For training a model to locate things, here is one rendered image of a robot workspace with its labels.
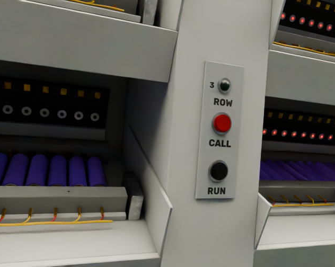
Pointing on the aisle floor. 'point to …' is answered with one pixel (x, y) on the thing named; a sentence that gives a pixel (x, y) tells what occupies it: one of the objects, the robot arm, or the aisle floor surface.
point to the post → (209, 250)
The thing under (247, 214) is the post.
